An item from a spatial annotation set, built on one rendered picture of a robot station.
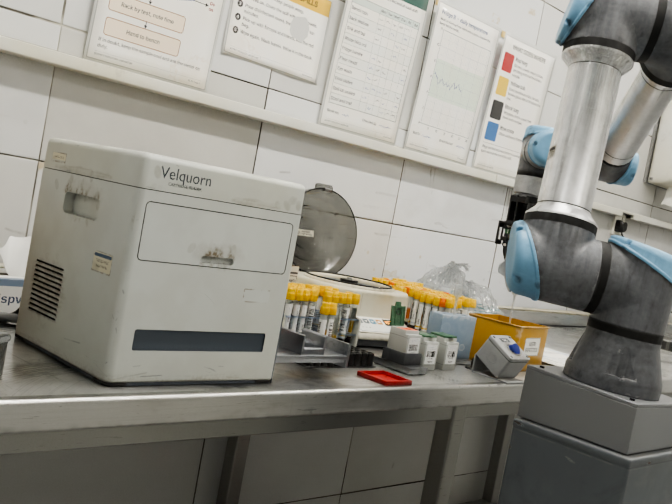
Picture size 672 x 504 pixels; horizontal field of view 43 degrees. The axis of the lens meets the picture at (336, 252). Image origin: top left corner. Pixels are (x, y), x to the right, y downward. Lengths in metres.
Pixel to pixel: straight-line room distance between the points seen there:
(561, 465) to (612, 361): 0.18
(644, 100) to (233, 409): 0.90
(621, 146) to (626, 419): 0.60
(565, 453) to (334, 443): 1.14
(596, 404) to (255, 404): 0.51
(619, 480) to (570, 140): 0.52
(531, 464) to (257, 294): 0.51
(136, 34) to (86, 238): 0.72
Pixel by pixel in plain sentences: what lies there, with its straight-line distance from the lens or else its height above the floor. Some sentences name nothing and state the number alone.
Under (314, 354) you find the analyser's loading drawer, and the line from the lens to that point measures 1.34.
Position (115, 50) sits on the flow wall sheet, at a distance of 1.78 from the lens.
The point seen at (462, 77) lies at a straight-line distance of 2.51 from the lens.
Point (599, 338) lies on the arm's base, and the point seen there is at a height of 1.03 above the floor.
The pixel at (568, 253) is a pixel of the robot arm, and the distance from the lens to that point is 1.34.
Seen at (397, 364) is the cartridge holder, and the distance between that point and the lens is 1.57.
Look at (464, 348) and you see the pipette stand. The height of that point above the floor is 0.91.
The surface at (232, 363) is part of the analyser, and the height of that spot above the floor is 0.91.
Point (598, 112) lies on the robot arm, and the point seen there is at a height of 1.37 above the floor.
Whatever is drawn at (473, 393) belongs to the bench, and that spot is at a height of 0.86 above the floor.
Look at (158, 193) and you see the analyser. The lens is 1.09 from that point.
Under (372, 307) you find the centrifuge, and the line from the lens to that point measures 1.82.
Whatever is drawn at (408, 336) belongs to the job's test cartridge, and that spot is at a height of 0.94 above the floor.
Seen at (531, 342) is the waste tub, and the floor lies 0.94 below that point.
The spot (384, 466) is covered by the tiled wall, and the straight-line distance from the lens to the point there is 2.60.
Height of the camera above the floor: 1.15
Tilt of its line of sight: 3 degrees down
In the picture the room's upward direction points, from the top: 11 degrees clockwise
